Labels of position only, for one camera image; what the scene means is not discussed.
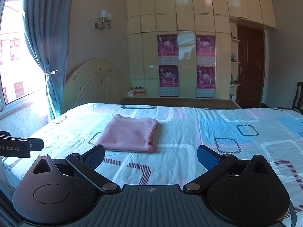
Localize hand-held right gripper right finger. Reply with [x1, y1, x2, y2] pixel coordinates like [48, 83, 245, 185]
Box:
[182, 144, 273, 193]

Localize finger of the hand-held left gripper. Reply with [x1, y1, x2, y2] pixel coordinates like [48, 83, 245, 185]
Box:
[30, 139, 45, 151]

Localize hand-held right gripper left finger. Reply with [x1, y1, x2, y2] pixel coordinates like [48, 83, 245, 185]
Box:
[30, 144, 121, 194]

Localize pink sweatshirt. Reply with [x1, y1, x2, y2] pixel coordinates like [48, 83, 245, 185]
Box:
[94, 113, 162, 154]

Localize patterned bed sheet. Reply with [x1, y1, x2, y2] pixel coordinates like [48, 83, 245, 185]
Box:
[0, 103, 303, 225]

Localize cream round headboard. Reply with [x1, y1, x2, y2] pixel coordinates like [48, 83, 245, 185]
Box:
[61, 60, 131, 115]

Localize stack of books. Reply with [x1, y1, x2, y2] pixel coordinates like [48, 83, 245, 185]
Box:
[127, 86, 147, 97]

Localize cream corner shelves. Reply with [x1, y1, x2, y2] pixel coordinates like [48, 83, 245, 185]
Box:
[229, 30, 242, 100]

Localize window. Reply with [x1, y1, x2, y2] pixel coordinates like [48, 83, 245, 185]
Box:
[0, 0, 46, 112]

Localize brown wooden door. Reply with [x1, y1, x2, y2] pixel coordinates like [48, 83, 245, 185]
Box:
[236, 25, 265, 107]

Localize dark wooden chair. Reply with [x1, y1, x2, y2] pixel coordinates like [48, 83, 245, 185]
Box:
[279, 81, 303, 114]

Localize blue curtain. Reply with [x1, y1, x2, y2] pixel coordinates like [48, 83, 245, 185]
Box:
[22, 0, 77, 121]

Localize cream glossy wardrobe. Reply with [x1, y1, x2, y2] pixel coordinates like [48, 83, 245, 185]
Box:
[125, 0, 277, 99]

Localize dark wooden bed frame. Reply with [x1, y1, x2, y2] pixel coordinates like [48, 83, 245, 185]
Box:
[118, 97, 242, 109]

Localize wall lamp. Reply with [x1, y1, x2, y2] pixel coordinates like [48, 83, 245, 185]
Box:
[93, 9, 114, 31]

